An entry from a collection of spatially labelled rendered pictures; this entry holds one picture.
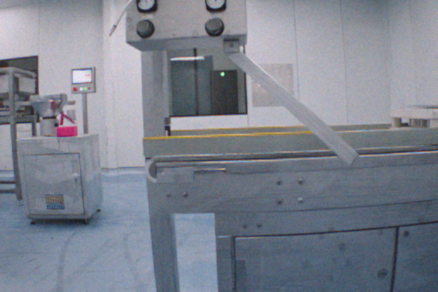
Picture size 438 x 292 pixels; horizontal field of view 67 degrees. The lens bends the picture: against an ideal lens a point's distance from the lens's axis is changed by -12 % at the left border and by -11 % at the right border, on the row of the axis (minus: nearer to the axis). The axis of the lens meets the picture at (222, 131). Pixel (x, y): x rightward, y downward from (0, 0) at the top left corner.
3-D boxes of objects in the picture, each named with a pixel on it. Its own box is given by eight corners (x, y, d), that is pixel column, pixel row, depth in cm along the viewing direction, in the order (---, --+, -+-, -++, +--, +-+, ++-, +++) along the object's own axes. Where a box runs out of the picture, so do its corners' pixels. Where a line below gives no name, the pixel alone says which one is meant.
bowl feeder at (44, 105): (25, 138, 300) (23, 96, 298) (40, 135, 336) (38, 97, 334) (74, 135, 304) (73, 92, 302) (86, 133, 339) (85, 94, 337)
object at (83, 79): (72, 134, 324) (69, 67, 321) (75, 134, 335) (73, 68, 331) (95, 134, 326) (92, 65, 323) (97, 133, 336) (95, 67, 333)
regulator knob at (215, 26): (204, 34, 60) (203, 9, 60) (205, 37, 63) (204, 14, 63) (223, 33, 60) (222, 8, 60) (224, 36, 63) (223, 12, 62)
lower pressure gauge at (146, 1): (135, 11, 62) (135, -9, 62) (137, 14, 63) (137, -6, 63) (156, 9, 62) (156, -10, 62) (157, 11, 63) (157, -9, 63)
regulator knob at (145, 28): (133, 36, 61) (133, 11, 61) (136, 38, 64) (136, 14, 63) (151, 34, 61) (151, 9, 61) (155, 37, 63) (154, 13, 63)
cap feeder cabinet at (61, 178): (24, 225, 288) (14, 139, 284) (47, 210, 344) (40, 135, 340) (90, 226, 293) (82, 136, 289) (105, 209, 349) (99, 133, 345)
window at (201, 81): (160, 118, 574) (157, 44, 568) (160, 118, 575) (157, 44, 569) (247, 114, 585) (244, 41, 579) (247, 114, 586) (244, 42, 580)
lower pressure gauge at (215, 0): (204, 10, 61) (204, -10, 61) (205, 12, 63) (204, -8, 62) (227, 8, 61) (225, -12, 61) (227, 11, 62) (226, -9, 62)
